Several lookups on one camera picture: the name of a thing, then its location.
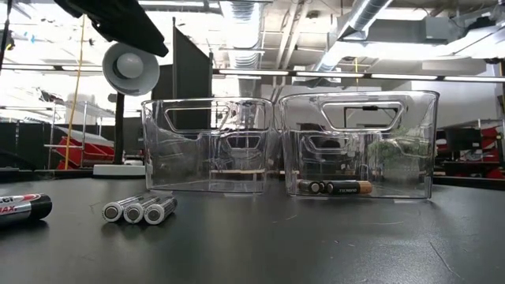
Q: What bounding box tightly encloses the clear plastic bin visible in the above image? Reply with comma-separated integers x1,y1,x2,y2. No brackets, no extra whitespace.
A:
140,96,277,194
278,90,441,200

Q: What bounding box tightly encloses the ceiling light bar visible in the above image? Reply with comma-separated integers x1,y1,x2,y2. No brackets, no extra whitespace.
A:
443,75,505,84
295,71,365,79
370,73,439,81
219,69,290,77

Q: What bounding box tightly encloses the black partition panel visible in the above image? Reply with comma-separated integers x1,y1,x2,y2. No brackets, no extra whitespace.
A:
151,26,214,133

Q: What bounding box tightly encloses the white desk lamp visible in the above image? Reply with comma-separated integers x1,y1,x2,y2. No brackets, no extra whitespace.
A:
93,42,161,178

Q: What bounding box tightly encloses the green potted plant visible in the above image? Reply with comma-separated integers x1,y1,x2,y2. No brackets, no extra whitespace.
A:
368,128,433,174

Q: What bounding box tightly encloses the red plastic storage bin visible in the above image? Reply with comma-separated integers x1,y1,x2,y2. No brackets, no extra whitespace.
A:
57,136,115,170
479,125,505,179

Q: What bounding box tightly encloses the metal shelf rack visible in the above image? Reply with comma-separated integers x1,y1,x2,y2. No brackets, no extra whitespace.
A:
43,100,100,170

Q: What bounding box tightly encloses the silver ventilation duct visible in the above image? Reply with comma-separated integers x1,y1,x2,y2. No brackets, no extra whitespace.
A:
315,0,395,72
219,0,273,70

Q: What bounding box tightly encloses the yellow cable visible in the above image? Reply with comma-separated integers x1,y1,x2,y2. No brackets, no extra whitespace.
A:
62,14,87,170

